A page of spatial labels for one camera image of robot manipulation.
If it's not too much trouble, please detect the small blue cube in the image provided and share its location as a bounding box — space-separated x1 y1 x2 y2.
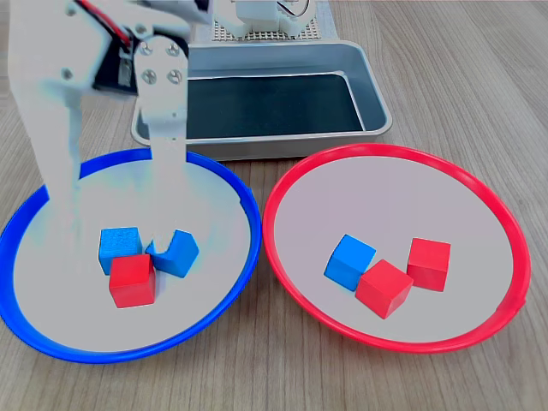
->
144 229 200 279
324 233 378 293
98 226 144 277

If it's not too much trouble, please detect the small red cube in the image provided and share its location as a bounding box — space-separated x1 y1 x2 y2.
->
406 237 452 293
354 258 414 320
108 253 157 309

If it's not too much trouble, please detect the steel baking tray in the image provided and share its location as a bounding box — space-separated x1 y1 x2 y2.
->
130 40 394 162

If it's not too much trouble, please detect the black tray mat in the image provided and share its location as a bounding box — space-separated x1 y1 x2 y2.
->
186 73 365 140

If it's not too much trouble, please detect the blue-rimmed white plate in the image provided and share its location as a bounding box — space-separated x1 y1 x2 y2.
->
0 147 263 365

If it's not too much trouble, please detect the red-rimmed white plate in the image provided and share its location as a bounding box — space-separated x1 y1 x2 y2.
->
261 143 532 355

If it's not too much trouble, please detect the red black white servo cable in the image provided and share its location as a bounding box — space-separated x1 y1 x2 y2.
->
76 0 134 48

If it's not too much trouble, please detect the pale perforated base plate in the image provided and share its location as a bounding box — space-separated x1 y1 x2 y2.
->
212 16 323 43

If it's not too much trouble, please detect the thin grey wire loop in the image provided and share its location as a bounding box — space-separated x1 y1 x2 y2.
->
276 0 313 19

